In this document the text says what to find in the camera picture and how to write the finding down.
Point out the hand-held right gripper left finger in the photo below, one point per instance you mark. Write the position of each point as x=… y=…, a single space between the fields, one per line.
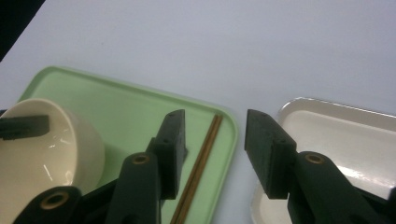
x=172 y=149

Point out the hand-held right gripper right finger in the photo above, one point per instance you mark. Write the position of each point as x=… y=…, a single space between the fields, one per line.
x=269 y=155

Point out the brown wooden chopstick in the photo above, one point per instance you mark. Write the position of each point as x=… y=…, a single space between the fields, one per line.
x=200 y=169
x=195 y=169

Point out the cream ceramic bowl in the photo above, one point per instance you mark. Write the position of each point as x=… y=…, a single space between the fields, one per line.
x=68 y=149

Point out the green plastic tray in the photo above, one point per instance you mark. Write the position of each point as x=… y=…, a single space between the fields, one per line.
x=124 y=102

